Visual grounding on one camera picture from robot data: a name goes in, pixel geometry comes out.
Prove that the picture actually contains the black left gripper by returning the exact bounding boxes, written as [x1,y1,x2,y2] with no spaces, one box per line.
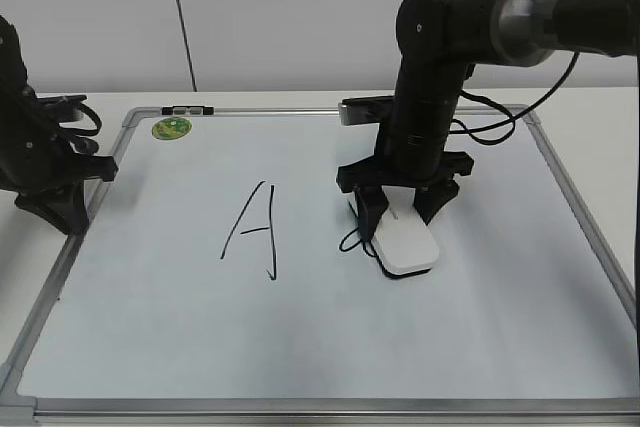
[14,153,118,235]

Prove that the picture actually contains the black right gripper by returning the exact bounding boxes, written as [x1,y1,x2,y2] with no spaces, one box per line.
[337,151,474,241]

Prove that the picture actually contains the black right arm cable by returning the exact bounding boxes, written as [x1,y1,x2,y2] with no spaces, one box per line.
[439,0,584,146]

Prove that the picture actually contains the white board eraser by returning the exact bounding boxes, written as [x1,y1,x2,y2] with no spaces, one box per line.
[363,201,440,280]

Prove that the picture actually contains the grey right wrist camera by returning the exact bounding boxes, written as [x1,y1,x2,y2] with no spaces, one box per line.
[338,95,394,126]

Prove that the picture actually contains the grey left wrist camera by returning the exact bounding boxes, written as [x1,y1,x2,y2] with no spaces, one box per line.
[37,95,87,123]

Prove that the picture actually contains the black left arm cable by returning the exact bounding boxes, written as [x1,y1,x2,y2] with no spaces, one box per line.
[54,102,103,154]

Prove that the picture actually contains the black and silver frame clip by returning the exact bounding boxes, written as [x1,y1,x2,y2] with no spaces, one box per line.
[161,105,215,116]

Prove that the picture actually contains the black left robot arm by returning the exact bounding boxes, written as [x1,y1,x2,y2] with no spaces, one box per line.
[1,19,118,235]

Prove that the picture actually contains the white board with grey frame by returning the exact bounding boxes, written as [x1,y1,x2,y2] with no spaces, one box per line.
[1,107,639,425]

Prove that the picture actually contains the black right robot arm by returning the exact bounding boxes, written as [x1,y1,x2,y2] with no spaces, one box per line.
[337,0,639,241]

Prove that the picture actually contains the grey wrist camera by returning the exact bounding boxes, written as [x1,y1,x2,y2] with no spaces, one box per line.
[37,95,87,123]
[338,95,394,126]

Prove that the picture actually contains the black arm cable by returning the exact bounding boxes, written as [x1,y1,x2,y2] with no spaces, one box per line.
[54,102,103,154]
[439,0,584,146]

